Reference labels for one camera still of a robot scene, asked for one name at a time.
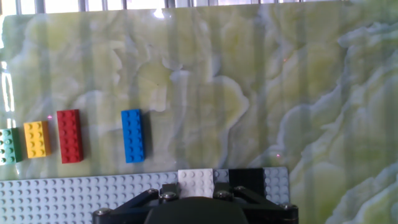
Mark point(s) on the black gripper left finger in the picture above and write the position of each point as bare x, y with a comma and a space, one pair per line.
130, 208

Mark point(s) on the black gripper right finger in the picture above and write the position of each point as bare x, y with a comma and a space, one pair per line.
264, 208

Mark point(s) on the black Lego plate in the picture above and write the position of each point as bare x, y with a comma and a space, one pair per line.
247, 179

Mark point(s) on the white Lego plate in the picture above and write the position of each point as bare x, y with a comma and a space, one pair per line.
196, 182

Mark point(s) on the large grey Lego baseplate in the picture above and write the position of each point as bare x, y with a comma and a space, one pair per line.
62, 196

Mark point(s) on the blue Lego brick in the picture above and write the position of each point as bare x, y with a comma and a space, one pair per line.
133, 137

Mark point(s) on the red Lego brick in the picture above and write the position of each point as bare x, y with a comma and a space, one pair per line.
70, 137

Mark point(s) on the yellow Lego brick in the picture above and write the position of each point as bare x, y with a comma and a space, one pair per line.
36, 140

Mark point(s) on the green Lego brick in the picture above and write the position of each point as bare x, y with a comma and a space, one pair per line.
9, 146

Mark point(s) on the green marble pattern mat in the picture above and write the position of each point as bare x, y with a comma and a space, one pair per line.
280, 93

